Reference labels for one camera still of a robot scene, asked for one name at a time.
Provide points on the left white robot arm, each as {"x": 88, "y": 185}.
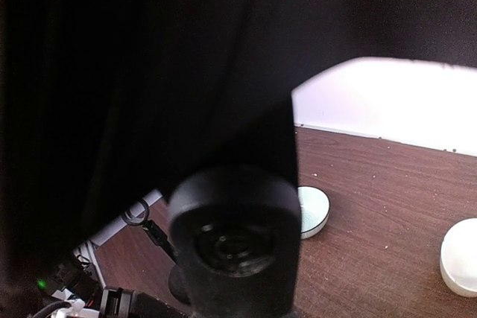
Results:
{"x": 76, "y": 288}

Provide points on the thin black stand with clip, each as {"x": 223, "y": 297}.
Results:
{"x": 160, "y": 239}

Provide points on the light teal bowl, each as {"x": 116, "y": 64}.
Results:
{"x": 315, "y": 207}

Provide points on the white bowl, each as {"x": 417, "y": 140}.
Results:
{"x": 458, "y": 258}

